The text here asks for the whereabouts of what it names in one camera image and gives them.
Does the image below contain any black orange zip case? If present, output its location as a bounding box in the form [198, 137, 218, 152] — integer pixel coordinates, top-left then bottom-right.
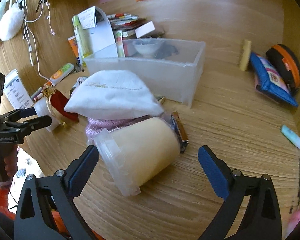
[266, 44, 300, 96]

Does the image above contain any white cloth pouch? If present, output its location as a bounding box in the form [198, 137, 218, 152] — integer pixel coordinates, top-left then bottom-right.
[64, 70, 165, 118]

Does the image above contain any red white tube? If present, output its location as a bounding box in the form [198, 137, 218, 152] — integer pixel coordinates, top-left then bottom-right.
[30, 86, 44, 103]

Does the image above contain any white bowl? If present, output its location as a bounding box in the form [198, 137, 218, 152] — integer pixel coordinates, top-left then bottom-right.
[133, 40, 163, 57]

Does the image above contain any white charging cable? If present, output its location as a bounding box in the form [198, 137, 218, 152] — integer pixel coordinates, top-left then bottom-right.
[21, 0, 53, 83]

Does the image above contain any stack of booklets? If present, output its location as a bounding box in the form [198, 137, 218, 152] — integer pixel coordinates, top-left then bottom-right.
[106, 13, 147, 32]

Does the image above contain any printed white receipt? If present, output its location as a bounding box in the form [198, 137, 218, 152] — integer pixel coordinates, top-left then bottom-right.
[78, 6, 97, 29]

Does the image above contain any gold bell ornament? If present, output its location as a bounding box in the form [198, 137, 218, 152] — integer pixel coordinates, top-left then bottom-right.
[41, 85, 68, 128]

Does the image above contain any fruit print card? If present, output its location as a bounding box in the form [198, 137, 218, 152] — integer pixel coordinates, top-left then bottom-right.
[114, 30, 127, 57]

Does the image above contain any blue patchwork pouch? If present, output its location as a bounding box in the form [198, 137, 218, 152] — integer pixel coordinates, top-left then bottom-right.
[250, 52, 298, 107]

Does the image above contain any pink earphone cable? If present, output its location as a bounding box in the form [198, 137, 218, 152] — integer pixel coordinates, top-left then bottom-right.
[45, 0, 56, 36]

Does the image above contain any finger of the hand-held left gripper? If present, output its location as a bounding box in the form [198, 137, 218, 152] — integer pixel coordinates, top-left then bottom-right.
[5, 115, 52, 137]
[0, 107, 40, 124]

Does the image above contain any beige cream tube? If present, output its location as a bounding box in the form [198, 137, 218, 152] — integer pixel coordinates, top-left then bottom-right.
[239, 39, 252, 71]

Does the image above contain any white small box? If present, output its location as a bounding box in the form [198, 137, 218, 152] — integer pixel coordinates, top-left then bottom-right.
[134, 21, 156, 39]

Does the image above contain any white paper sheet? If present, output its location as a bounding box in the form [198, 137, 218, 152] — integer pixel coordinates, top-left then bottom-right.
[84, 6, 118, 58]

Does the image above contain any small dark box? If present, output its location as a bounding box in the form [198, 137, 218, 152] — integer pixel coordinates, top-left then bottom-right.
[170, 111, 189, 153]

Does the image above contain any yellow spray bottle green cap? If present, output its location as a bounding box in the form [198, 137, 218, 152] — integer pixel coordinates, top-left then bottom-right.
[72, 15, 92, 58]

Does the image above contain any white green orange tube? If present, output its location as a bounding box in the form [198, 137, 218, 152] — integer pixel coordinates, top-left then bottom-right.
[50, 63, 75, 85]

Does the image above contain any clear jar of cream wax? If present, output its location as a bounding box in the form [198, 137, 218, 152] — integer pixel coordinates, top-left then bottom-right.
[94, 116, 179, 197]

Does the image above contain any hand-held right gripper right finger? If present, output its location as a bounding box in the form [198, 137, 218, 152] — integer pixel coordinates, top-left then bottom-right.
[198, 145, 283, 240]

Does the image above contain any red velvet pouch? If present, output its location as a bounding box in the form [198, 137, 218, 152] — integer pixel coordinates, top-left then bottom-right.
[51, 89, 79, 123]

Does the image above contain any person's left hand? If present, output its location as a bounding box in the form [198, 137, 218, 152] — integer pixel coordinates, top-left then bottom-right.
[4, 150, 17, 179]

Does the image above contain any white leaflet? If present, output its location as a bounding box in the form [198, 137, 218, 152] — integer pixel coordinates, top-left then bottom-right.
[4, 69, 34, 110]

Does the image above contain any white plush toy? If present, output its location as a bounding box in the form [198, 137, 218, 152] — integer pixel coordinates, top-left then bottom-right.
[0, 5, 24, 41]

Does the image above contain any wooden desktop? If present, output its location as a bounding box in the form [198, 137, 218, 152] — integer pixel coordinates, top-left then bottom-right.
[5, 25, 300, 240]

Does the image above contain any stone block with black marks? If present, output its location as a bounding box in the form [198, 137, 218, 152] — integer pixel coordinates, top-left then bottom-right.
[76, 76, 89, 88]

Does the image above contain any pink braided rope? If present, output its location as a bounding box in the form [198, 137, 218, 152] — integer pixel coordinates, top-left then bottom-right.
[86, 116, 150, 139]

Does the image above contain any mint white eraser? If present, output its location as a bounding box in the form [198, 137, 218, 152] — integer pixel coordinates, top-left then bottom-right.
[280, 125, 300, 150]

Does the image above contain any clear plastic storage box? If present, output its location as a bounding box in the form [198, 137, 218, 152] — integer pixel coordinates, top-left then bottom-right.
[83, 38, 206, 108]

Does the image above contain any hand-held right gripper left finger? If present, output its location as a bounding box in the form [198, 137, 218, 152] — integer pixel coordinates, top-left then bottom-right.
[14, 144, 100, 240]

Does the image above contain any white cylinder container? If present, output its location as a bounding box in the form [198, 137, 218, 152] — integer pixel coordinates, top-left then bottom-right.
[34, 97, 62, 132]

